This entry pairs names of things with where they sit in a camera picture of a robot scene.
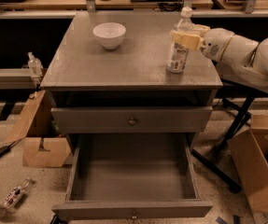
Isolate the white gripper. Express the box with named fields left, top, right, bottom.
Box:
left=170, top=24, right=234, bottom=62

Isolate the clear plastic water bottle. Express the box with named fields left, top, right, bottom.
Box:
left=166, top=7, right=192, bottom=74

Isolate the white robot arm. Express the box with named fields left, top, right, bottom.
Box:
left=171, top=25, right=268, bottom=94

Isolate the closed grey upper drawer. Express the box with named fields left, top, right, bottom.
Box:
left=51, top=106, right=212, bottom=134

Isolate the grey wooden drawer cabinet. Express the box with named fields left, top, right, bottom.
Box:
left=41, top=11, right=222, bottom=147

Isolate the open grey lower drawer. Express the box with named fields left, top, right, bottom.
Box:
left=52, top=133, right=212, bottom=221

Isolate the clear sanitizer bottle on shelf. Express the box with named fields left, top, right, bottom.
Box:
left=28, top=52, right=43, bottom=77

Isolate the plastic bottle on floor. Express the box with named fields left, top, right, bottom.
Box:
left=0, top=178, right=35, bottom=216

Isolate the white ceramic bowl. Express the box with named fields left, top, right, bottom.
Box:
left=92, top=22, right=126, bottom=49

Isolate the brown cardboard box right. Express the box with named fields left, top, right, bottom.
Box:
left=228, top=115, right=268, bottom=213

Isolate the brown cardboard box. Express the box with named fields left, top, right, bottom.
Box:
left=228, top=115, right=268, bottom=213
left=6, top=91, right=73, bottom=168

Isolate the black folding stand table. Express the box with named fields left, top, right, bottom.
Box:
left=190, top=66, right=265, bottom=193

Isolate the brown cardboard box left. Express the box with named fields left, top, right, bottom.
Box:
left=6, top=91, right=73, bottom=168

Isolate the grey metal shelf left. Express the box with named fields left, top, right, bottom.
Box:
left=0, top=68, right=42, bottom=90

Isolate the black power adapter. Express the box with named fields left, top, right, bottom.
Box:
left=0, top=141, right=17, bottom=158

